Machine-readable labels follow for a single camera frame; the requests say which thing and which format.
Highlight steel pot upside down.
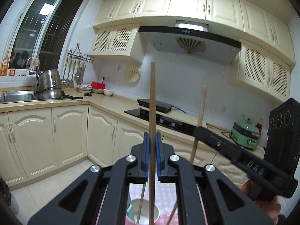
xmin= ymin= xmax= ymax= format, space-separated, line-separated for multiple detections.
xmin=34 ymin=69 xmax=64 ymax=100

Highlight round beige wall trivet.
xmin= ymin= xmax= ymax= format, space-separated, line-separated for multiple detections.
xmin=125 ymin=66 xmax=140 ymax=83

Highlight wooden chopstick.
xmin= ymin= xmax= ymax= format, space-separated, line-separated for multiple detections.
xmin=166 ymin=85 xmax=206 ymax=225
xmin=148 ymin=61 xmax=156 ymax=225

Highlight lower cream cabinets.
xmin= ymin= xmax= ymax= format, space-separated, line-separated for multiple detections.
xmin=0 ymin=103 xmax=266 ymax=190

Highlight black gas stove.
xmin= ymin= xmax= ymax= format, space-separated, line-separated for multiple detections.
xmin=124 ymin=108 xmax=196 ymax=136

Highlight white bowl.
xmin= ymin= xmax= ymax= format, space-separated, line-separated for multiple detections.
xmin=103 ymin=89 xmax=114 ymax=97

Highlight orange bottle on sill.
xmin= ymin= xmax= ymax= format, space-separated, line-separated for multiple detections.
xmin=1 ymin=51 xmax=10 ymax=77

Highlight upper cream cabinets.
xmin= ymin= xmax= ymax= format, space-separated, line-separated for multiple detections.
xmin=91 ymin=0 xmax=296 ymax=102

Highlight hanging utensil rack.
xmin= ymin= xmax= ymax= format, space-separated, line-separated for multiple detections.
xmin=61 ymin=43 xmax=94 ymax=88

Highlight pink utensil cup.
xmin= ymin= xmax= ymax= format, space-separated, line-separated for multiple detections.
xmin=125 ymin=199 xmax=149 ymax=224

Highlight red container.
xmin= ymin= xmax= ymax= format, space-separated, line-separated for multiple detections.
xmin=91 ymin=81 xmax=105 ymax=89

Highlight black range hood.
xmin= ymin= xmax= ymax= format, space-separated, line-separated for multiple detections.
xmin=138 ymin=26 xmax=242 ymax=65

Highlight black induction cooker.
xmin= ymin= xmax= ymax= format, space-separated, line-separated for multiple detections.
xmin=137 ymin=99 xmax=174 ymax=113

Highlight cream cabinets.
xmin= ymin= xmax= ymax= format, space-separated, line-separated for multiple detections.
xmin=91 ymin=0 xmax=296 ymax=102
xmin=0 ymin=103 xmax=266 ymax=190

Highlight person's right hand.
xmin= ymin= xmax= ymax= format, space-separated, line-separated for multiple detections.
xmin=241 ymin=180 xmax=281 ymax=224

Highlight window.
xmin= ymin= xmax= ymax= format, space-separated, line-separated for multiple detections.
xmin=9 ymin=0 xmax=83 ymax=71

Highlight green electric cooker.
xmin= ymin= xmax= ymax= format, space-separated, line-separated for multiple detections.
xmin=229 ymin=120 xmax=260 ymax=149

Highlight steel sink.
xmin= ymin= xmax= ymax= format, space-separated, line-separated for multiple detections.
xmin=0 ymin=91 xmax=38 ymax=104

